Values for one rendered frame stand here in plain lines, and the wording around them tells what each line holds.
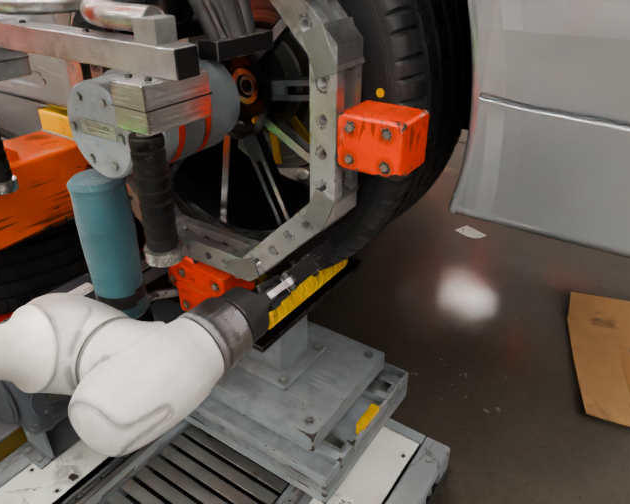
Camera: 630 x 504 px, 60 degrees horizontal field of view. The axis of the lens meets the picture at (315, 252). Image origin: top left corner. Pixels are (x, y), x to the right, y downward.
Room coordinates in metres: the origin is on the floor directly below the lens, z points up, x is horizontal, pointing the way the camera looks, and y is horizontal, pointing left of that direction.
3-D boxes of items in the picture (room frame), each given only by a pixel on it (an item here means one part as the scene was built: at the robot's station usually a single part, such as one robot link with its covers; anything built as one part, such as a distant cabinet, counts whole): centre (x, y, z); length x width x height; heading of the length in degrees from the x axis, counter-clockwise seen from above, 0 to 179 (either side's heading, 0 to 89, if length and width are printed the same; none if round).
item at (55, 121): (1.23, 0.53, 0.71); 0.14 x 0.14 x 0.05; 56
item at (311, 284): (0.85, 0.03, 0.51); 0.29 x 0.06 x 0.06; 146
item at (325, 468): (0.97, 0.08, 0.13); 0.50 x 0.36 x 0.10; 56
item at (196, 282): (0.86, 0.16, 0.48); 0.16 x 0.12 x 0.17; 146
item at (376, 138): (0.66, -0.08, 0.85); 0.09 x 0.08 x 0.07; 56
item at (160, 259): (0.54, 0.17, 0.83); 0.04 x 0.04 x 0.16
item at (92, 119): (0.77, 0.22, 0.85); 0.21 x 0.14 x 0.14; 146
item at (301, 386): (0.97, 0.08, 0.32); 0.40 x 0.30 x 0.28; 56
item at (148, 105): (0.57, 0.16, 0.93); 0.09 x 0.05 x 0.05; 146
